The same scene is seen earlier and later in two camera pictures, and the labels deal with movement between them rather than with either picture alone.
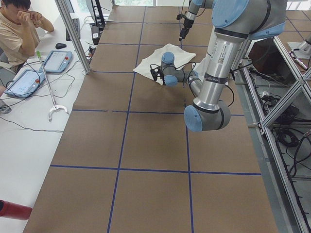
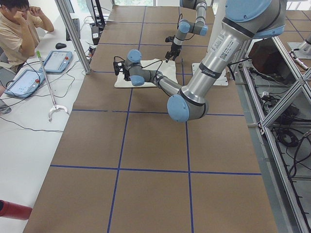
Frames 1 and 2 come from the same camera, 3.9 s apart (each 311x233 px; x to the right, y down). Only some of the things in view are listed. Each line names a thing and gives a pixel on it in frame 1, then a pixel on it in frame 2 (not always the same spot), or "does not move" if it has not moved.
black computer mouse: x=60 y=45 does not move
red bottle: x=11 y=210 does not move
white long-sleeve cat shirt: x=180 y=57 -> x=167 y=68
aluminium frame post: x=73 y=30 does not move
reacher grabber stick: x=56 y=106 does not move
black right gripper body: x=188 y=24 -> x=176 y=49
